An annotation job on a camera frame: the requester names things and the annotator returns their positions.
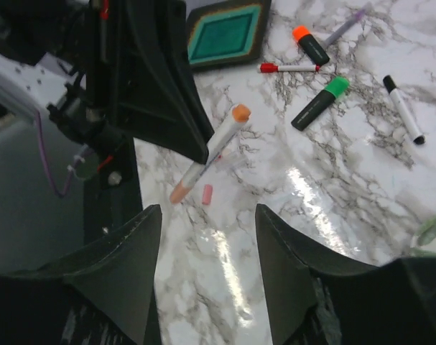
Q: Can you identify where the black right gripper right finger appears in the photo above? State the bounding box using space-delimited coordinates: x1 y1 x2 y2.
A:
255 204 436 344

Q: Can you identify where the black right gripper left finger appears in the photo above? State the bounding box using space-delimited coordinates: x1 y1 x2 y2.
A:
0 205 162 344

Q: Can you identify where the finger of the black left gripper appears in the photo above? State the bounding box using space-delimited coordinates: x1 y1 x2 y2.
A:
109 1 214 164

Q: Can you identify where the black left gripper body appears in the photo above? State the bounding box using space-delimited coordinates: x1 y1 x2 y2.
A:
0 1 127 151

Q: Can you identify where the pink cap white marker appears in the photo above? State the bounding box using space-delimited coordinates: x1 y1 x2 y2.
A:
170 104 251 204

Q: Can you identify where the red cap white marker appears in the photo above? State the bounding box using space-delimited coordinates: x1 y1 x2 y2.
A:
258 63 320 73

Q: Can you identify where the orange cap black highlighter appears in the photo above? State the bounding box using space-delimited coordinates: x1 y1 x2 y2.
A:
292 25 330 67

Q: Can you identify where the green cap black highlighter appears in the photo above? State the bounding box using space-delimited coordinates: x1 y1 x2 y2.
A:
291 76 350 132

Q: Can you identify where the purple pen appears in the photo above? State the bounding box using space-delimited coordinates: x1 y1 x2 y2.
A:
323 9 367 48

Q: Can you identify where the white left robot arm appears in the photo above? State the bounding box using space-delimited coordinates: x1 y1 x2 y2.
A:
0 1 213 164

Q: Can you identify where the square teal black dish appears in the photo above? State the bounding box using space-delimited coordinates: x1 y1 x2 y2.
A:
186 1 272 71

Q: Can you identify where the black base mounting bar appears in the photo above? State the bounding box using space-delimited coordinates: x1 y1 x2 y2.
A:
83 138 142 242

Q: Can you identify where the floral leaf pattern tray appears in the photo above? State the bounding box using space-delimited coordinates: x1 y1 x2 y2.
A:
409 217 436 257

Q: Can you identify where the black cap white marker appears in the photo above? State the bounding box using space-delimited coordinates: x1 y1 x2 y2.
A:
383 75 425 145

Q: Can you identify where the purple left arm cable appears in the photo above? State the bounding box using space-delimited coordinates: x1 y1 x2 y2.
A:
34 109 93 198

